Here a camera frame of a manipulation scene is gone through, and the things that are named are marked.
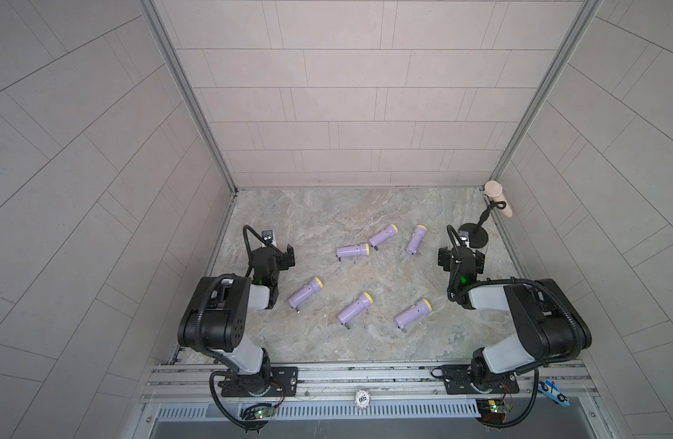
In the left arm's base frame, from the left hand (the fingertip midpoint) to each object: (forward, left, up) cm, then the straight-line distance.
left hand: (278, 242), depth 95 cm
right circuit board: (-46, -62, -3) cm, 78 cm away
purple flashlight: (-19, -9, -2) cm, 21 cm away
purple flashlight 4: (+5, -40, 0) cm, 40 cm away
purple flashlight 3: (-23, -47, 0) cm, 52 cm away
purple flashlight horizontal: (-3, -26, -1) cm, 26 cm away
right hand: (-1, -63, +1) cm, 63 cm away
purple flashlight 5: (+3, -49, -1) cm, 50 cm away
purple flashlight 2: (-21, -29, -1) cm, 36 cm away
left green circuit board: (-48, -4, -2) cm, 48 cm away
